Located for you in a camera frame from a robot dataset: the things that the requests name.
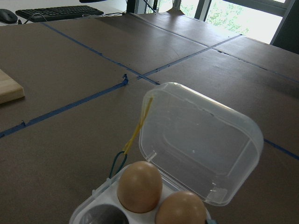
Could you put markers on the clear plastic egg box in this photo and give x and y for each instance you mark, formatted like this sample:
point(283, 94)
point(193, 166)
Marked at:
point(197, 143)

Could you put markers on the brown egg left in box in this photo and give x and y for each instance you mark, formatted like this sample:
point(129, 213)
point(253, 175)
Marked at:
point(140, 187)

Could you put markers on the brown egg in box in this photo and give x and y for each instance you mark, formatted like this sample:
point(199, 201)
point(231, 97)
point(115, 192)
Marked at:
point(140, 187)
point(182, 207)

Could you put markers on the brown egg right in box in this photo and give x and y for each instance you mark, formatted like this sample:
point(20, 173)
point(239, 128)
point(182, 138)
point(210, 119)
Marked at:
point(182, 207)

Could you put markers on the yellow rubber band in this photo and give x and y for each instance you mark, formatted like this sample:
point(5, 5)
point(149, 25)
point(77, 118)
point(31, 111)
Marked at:
point(141, 121)

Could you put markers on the wooden cutting board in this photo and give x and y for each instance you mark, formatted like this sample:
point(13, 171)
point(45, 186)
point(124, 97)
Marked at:
point(9, 88)

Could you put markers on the black keyboard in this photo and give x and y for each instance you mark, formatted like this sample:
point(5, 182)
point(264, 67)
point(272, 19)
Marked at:
point(57, 13)

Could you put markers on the black computer mouse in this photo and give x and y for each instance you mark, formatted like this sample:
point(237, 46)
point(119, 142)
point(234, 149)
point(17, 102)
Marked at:
point(8, 17)

